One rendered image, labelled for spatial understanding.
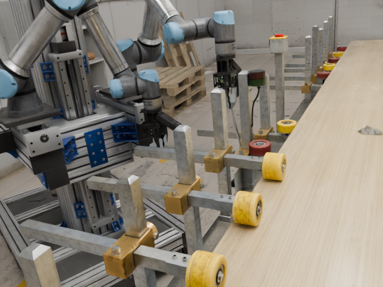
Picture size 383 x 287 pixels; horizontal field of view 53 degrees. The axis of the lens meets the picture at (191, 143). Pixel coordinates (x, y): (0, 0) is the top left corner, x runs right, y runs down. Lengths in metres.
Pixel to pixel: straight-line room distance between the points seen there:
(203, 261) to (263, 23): 8.74
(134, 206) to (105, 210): 1.35
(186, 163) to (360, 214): 0.45
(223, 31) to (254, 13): 7.95
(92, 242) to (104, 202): 1.26
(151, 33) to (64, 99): 0.52
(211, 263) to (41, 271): 0.29
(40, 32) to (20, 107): 0.36
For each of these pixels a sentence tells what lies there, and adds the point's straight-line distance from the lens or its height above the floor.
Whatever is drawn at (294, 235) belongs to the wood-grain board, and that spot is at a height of 0.90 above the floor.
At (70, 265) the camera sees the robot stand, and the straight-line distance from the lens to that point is 2.17.
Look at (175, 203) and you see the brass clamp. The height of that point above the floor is 0.95.
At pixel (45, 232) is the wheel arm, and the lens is 0.98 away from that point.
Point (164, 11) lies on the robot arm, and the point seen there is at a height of 1.39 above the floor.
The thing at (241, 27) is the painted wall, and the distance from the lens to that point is 9.48.
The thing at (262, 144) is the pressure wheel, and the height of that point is 0.90.
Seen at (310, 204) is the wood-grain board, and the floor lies 0.90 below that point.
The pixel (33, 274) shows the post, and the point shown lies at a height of 1.07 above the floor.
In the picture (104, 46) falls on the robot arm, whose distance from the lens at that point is 1.65.
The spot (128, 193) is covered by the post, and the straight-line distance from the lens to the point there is 0.80.
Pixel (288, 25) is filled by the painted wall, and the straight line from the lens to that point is 9.23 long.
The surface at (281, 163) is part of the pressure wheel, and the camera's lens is 1.14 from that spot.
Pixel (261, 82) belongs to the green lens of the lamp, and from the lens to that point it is 1.39.
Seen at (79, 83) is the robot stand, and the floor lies 1.10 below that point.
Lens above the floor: 1.44
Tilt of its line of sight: 21 degrees down
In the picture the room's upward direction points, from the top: 6 degrees counter-clockwise
